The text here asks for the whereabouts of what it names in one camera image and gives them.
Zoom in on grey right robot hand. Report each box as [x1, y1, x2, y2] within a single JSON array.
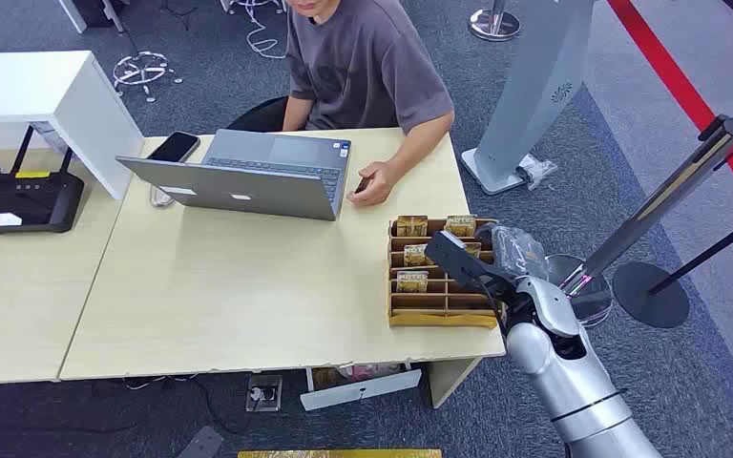
[[474, 222, 551, 282]]

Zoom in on person's left hand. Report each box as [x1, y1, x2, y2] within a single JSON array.
[[347, 160, 401, 208]]

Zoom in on wooden card holder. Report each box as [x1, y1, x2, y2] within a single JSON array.
[[387, 217, 502, 330]]

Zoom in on person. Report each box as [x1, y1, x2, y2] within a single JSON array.
[[227, 0, 456, 208]]

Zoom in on clear plastic bag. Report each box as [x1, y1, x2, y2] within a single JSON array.
[[516, 153, 558, 191]]

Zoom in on grey laptop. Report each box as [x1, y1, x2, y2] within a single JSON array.
[[115, 129, 352, 222]]

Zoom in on grey kiosk stand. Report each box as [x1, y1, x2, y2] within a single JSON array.
[[461, 0, 597, 196]]

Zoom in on chrome stanchion base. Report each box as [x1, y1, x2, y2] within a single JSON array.
[[468, 0, 523, 42]]

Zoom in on black smartphone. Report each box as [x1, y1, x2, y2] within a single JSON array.
[[146, 131, 202, 164]]

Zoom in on white open box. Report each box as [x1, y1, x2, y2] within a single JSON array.
[[300, 363, 424, 412]]

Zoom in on clear glass object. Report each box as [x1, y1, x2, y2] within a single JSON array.
[[149, 184, 176, 209]]

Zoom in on white chair base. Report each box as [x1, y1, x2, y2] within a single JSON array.
[[220, 0, 285, 15]]

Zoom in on red barrier belt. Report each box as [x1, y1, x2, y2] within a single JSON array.
[[606, 0, 733, 225]]

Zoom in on floor power socket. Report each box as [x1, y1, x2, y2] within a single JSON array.
[[245, 374, 283, 413]]

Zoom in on chrome chair base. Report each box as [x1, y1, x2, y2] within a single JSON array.
[[112, 52, 184, 104]]

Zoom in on grey flat plate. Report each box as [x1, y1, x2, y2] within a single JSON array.
[[177, 426, 224, 458]]

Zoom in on white furniture leg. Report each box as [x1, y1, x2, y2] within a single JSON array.
[[57, 0, 126, 34]]

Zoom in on black router with antennas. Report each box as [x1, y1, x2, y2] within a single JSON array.
[[0, 125, 86, 237]]

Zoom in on white desk shelf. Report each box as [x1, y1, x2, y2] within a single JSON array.
[[0, 50, 146, 201]]

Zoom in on black stanchion post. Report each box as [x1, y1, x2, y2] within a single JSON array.
[[613, 213, 733, 330]]

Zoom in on chrome stanchion post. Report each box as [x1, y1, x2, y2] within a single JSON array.
[[544, 114, 733, 328]]

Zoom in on white cable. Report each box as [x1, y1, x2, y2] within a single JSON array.
[[240, 0, 289, 61]]

